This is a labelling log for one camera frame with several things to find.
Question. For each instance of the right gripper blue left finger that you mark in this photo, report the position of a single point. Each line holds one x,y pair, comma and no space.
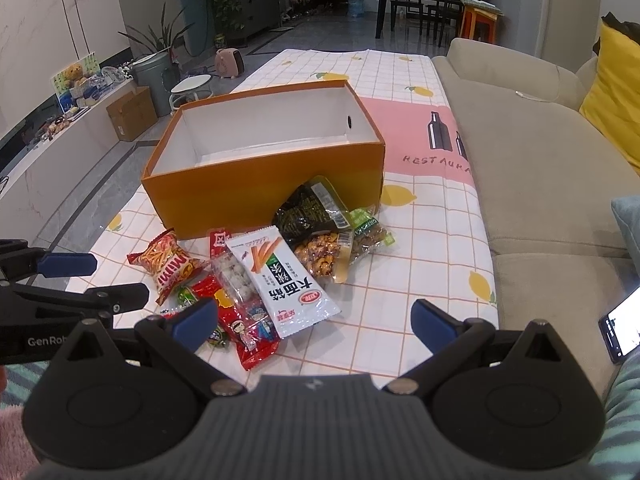
192,326

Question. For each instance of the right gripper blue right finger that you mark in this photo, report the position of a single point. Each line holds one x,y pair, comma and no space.
434,327

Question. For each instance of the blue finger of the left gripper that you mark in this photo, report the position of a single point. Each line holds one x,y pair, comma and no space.
66,265

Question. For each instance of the red cartoon snack bag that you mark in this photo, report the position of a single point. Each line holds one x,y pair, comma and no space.
209,287

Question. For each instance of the clear white candy bag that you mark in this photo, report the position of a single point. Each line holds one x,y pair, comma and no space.
247,317

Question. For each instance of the red Mimi fries bag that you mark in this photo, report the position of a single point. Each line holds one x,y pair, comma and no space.
168,263

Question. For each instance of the white breadstick snack bag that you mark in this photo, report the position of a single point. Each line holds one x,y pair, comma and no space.
292,297

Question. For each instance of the green raisin bag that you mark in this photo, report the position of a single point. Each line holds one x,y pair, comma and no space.
365,234

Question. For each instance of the clear caramel nut bag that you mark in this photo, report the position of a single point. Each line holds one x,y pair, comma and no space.
326,256

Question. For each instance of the black green nut bag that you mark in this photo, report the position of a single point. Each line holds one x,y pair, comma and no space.
313,208

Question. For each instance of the green sausage stick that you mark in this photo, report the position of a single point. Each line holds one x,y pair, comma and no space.
185,297

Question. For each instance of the lemon pattern tablecloth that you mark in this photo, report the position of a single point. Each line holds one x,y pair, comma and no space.
378,126

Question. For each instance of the white tv counter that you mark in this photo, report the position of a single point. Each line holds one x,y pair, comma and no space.
45,176

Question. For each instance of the orange cardboard box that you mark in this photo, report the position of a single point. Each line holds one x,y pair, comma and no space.
231,161

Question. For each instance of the brown cardboard carton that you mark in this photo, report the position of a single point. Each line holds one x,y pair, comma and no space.
132,114

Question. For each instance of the smartphone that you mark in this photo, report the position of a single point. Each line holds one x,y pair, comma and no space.
620,328

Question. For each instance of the beige sofa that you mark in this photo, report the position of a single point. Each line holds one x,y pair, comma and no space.
545,179

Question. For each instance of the teddy bear picture card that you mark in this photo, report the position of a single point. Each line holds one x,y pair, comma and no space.
67,82

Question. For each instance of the grey plant pot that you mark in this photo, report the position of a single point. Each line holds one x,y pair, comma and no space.
157,72

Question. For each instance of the light blue cushion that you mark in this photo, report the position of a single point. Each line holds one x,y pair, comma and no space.
626,211

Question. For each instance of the white round stool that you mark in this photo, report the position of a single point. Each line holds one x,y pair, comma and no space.
190,89

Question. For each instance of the pink small heater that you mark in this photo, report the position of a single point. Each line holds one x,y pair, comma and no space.
228,63

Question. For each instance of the yellow cushion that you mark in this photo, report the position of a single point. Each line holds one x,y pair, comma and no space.
612,102

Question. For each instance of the orange stool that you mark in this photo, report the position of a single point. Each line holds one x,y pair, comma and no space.
479,24

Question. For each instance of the dark drawer cabinet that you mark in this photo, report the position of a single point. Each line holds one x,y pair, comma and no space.
254,17

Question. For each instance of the blue water jug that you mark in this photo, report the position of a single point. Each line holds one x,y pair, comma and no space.
355,8

